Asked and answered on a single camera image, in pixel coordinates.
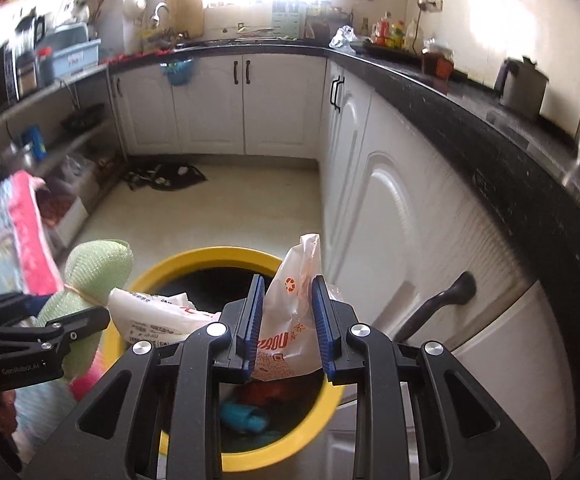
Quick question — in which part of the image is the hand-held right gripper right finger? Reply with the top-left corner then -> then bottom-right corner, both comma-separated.
310,274 -> 553,480

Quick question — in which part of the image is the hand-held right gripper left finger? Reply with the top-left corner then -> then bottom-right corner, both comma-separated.
22,274 -> 267,480

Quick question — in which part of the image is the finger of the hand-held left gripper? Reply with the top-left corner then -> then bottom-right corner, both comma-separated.
0,305 -> 111,354
0,291 -> 49,332

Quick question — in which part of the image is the white bag with orange print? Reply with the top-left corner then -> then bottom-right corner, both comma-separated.
250,233 -> 343,382

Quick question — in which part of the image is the red mesh scrubber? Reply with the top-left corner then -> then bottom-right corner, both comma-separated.
240,380 -> 315,407

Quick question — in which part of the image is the light green towel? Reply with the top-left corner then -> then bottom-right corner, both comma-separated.
37,240 -> 134,381

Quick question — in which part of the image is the white bag with black print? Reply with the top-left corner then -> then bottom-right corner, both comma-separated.
107,287 -> 223,348

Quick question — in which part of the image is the blue towel bundle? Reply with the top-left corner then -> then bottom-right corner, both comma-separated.
220,400 -> 271,436

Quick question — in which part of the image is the yellow rim trash bin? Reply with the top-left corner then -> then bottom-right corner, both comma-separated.
100,246 -> 343,470

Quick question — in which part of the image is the pink blanket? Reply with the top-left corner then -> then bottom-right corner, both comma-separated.
8,170 -> 105,402

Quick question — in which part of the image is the white cardboard box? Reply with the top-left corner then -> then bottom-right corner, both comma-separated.
40,190 -> 90,248

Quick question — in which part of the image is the clear plastic container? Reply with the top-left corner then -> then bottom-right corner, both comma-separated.
62,155 -> 100,186

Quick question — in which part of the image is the black floor mat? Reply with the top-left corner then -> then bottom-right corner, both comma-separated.
122,162 -> 208,191

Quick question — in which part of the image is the black wok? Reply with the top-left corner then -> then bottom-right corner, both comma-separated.
61,104 -> 106,131

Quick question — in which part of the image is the metal shelf rack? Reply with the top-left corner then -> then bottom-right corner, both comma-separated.
0,62 -> 126,191

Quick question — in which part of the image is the dark jar with red cap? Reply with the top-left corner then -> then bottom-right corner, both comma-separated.
37,47 -> 55,88

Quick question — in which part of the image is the black countertop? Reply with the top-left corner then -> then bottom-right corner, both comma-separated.
104,40 -> 580,356

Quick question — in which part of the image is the blue dish basin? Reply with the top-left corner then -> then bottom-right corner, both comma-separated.
52,37 -> 103,76

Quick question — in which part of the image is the blue hanging basket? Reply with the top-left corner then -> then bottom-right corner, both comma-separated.
160,58 -> 194,87

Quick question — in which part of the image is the black electric kettle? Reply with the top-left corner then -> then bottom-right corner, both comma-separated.
14,10 -> 46,56

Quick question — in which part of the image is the clear plastic bag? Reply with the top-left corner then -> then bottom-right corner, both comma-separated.
329,25 -> 358,56

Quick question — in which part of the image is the red lidded jar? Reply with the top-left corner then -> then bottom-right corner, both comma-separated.
422,42 -> 455,78

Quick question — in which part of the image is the red label bottle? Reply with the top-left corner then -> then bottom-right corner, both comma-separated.
375,12 -> 393,46

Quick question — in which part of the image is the steel kettle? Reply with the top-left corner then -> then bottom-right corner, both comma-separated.
494,56 -> 550,120

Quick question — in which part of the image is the teal drawer organizer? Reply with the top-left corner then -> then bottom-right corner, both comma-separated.
272,1 -> 305,38

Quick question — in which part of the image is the wooden cutting board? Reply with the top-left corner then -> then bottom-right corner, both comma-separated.
165,0 -> 205,39

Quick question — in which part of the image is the white round wall holder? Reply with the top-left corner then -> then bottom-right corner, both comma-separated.
122,0 -> 148,26

